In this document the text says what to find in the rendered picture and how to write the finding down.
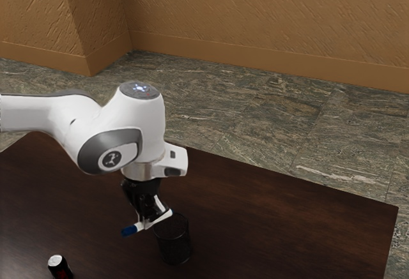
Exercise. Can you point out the black and red can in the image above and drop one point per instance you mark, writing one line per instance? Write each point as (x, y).
(60, 267)

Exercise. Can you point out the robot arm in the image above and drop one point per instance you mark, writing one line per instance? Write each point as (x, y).
(124, 122)

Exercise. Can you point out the white pen with blue cap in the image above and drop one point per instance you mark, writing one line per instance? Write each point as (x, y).
(140, 225)

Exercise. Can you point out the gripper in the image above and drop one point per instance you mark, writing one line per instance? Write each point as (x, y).
(137, 193)

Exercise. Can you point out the black mesh pen holder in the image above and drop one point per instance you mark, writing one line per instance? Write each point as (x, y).
(174, 240)

